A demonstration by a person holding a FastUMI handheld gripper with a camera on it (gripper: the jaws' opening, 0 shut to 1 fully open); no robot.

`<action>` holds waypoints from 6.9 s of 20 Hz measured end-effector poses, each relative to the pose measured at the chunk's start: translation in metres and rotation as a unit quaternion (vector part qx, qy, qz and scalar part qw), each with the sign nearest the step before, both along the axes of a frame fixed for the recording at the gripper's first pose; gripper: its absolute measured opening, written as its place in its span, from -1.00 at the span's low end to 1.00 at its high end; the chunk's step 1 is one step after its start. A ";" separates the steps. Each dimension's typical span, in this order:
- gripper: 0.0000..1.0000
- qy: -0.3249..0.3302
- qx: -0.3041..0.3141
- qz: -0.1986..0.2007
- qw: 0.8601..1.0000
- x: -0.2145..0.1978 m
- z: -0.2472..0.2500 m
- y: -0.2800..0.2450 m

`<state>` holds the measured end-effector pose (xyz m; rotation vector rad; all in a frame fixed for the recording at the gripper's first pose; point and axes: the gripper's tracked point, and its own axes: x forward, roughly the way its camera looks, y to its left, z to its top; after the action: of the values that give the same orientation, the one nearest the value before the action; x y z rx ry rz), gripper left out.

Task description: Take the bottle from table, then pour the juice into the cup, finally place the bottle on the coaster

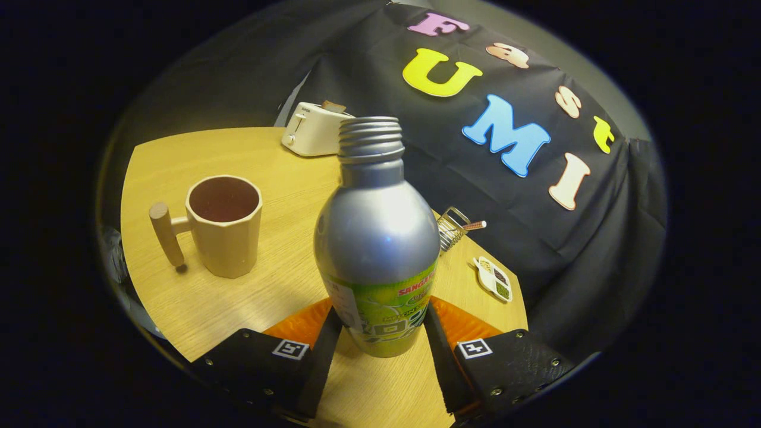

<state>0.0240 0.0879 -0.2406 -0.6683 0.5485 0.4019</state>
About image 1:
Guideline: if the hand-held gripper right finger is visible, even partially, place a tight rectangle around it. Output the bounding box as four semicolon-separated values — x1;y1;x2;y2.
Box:
423;295;576;420

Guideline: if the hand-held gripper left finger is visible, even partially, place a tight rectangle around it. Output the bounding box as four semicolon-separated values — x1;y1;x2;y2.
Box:
190;297;344;420

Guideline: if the white divided dish with beans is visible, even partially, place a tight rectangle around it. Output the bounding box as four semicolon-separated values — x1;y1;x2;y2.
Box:
473;256;513;303

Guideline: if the silver bottle with green label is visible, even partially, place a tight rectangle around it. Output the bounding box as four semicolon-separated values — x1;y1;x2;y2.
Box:
313;116;441;358

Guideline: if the metal wire holder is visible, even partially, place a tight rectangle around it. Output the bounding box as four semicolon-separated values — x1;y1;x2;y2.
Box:
437;206;471;253

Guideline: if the black backdrop cloth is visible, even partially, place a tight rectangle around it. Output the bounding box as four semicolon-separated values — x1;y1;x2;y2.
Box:
98;0;666;363

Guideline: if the wooden table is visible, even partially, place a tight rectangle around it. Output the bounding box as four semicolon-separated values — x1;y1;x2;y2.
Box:
120;127;529;428

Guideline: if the beige cup with wooden handle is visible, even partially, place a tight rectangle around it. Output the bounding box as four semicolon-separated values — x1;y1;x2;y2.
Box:
149;175;263;279

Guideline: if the white toaster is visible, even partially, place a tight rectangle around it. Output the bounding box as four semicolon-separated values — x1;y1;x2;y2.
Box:
281;102;356;158

